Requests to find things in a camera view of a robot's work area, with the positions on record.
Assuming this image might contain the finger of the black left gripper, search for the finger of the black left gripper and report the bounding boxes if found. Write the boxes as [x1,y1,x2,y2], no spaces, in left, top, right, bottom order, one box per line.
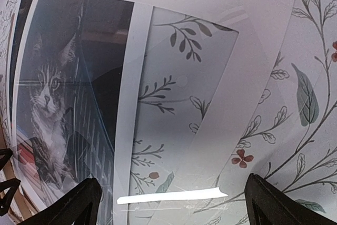
[0,179,21,216]
[0,149,12,170]

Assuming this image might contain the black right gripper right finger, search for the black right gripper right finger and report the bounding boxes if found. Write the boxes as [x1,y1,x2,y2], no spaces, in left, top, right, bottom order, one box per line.
[244,173,336,225]

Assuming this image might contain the cat photo white border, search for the cat photo white border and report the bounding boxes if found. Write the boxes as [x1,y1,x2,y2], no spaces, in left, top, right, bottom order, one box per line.
[5,0,301,225]

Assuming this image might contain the clear acrylic sheet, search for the clear acrylic sheet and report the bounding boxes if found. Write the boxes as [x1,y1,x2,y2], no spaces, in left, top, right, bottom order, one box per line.
[10,0,290,225]

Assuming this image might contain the floral patterned table cover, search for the floral patterned table cover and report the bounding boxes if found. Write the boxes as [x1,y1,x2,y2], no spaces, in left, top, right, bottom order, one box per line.
[1,0,336,224]

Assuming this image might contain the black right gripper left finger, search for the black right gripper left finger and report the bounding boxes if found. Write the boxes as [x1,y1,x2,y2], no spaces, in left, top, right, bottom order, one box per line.
[21,178,102,225]

